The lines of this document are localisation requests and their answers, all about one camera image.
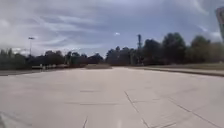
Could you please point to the pale concrete slab plaza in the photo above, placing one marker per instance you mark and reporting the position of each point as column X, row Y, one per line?
column 110, row 90

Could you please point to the tall dark mast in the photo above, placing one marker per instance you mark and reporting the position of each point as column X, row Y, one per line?
column 139, row 46

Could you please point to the row of dark trees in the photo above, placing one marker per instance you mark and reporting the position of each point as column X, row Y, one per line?
column 166, row 51

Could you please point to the grey raised kerb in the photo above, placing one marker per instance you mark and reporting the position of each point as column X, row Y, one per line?
column 186, row 71

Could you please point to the grass strip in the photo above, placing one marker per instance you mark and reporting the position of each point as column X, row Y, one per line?
column 190, row 66

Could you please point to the tall lamp pole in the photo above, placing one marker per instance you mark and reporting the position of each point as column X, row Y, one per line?
column 30, row 46

